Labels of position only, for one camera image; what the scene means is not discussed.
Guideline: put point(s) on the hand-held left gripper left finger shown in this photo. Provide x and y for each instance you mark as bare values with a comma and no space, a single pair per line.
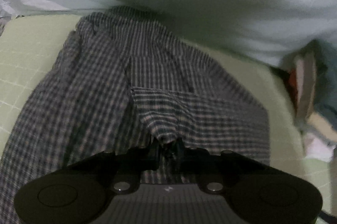
155,153

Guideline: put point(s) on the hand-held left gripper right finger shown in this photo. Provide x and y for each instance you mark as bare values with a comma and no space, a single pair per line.
180,151

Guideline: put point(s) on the blue checked shirt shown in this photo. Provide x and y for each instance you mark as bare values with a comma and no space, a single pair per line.
105,82

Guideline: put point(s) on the red folded garment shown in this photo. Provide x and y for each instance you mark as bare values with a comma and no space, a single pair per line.
292,79

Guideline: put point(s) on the white folded garment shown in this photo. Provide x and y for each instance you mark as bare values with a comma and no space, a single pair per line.
316,146

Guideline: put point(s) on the grey folded garment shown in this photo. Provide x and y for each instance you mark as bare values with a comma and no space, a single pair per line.
305,82

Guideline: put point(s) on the cream folded garment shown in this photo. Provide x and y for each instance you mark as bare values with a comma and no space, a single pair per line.
322,122

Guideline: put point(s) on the carrot print quilt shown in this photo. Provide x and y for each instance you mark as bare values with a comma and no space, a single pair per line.
184,3

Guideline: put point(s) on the teal folded garment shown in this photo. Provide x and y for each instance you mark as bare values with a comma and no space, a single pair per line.
325,76

